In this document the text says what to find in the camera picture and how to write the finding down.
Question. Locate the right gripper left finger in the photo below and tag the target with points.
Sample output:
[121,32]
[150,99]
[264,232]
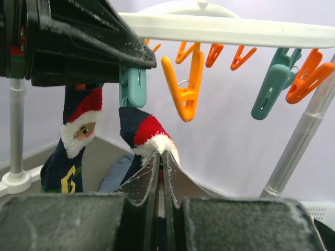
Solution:
[137,228]

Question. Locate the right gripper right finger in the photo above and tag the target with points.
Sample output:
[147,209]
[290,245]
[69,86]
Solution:
[190,212]

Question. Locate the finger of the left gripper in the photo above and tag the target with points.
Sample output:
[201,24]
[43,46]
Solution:
[12,39]
[80,42]

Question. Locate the santa sock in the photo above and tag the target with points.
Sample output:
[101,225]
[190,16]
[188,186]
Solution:
[62,172]
[144,134]

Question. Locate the white round clip hanger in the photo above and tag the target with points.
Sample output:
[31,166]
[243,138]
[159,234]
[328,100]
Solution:
[201,21]

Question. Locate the blue cloth on floor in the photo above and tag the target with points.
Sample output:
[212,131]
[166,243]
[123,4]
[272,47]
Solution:
[115,174]

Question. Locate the teal clothespin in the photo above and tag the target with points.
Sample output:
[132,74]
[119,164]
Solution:
[132,87]

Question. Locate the orange clothespin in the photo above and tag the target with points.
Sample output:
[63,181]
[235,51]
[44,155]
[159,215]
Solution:
[185,99]

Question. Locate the white metal drying rack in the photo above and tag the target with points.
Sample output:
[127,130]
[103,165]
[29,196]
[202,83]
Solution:
[305,130]

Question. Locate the white plastic laundry basket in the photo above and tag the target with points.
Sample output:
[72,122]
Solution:
[321,211]

